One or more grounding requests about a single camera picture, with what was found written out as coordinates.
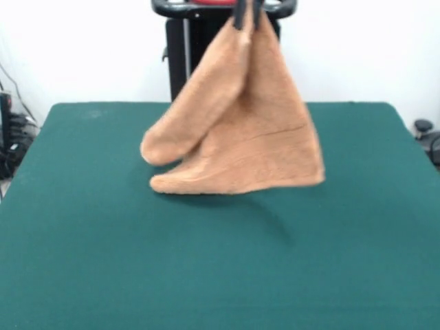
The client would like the tan terry towel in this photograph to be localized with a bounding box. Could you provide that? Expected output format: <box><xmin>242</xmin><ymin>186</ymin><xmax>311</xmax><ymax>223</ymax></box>
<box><xmin>140</xmin><ymin>12</ymin><xmax>327</xmax><ymax>197</ymax></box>

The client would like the black office chair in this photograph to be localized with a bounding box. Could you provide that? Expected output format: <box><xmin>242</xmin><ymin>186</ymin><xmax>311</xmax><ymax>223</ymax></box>
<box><xmin>413</xmin><ymin>118</ymin><xmax>440</xmax><ymax>171</ymax></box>

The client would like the black electronics box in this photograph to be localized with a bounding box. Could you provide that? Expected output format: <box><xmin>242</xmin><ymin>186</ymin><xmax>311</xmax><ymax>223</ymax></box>
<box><xmin>0</xmin><ymin>91</ymin><xmax>14</xmax><ymax>149</ymax></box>

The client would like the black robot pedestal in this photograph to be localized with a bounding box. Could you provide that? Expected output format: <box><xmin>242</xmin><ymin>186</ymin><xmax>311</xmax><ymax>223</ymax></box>
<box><xmin>150</xmin><ymin>0</ymin><xmax>296</xmax><ymax>103</ymax></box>

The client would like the black cable bundle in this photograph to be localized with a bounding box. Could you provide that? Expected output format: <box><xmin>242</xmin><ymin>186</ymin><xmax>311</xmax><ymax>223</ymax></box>
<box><xmin>8</xmin><ymin>112</ymin><xmax>39</xmax><ymax>140</ymax></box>

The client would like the grey cable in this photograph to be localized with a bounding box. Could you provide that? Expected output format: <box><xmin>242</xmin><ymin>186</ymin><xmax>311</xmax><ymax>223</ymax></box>
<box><xmin>0</xmin><ymin>63</ymin><xmax>39</xmax><ymax>125</ymax></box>

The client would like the dark green table cloth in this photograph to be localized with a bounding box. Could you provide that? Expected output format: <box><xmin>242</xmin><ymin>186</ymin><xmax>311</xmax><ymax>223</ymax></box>
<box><xmin>0</xmin><ymin>100</ymin><xmax>440</xmax><ymax>330</ymax></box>

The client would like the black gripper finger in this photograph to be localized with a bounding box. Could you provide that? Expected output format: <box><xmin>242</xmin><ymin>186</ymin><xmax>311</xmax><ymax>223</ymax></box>
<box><xmin>253</xmin><ymin>0</ymin><xmax>264</xmax><ymax>28</ymax></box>
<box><xmin>233</xmin><ymin>0</ymin><xmax>248</xmax><ymax>32</ymax></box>

